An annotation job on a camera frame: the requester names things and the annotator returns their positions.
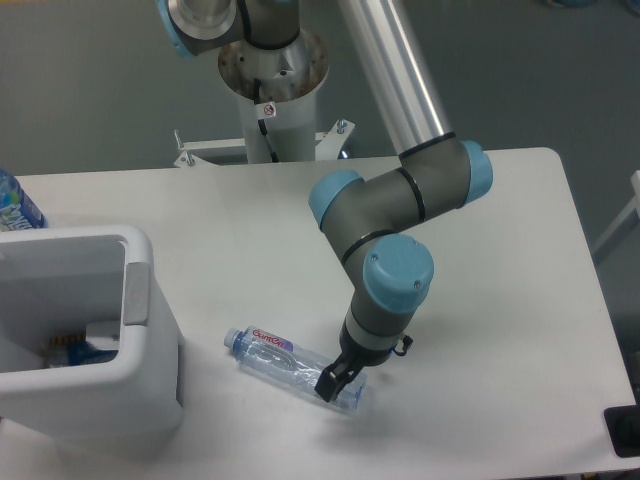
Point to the black device at table edge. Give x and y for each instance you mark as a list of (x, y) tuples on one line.
[(623, 426)]

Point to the blue labelled water bottle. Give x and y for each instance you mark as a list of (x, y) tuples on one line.
[(18, 211)]

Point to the white plastic trash can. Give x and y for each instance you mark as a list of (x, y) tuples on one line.
[(55, 281)]

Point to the clear plastic water bottle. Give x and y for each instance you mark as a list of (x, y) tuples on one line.
[(289, 366)]

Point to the white frame at right edge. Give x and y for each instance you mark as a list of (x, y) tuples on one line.
[(620, 227)]

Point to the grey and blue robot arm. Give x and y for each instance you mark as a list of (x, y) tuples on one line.
[(365, 221)]

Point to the blue snack wrapper in bin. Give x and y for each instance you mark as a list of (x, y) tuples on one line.
[(78, 349)]

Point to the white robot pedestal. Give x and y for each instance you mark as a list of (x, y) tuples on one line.
[(276, 93)]

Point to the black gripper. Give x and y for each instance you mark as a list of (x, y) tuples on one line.
[(349, 364)]

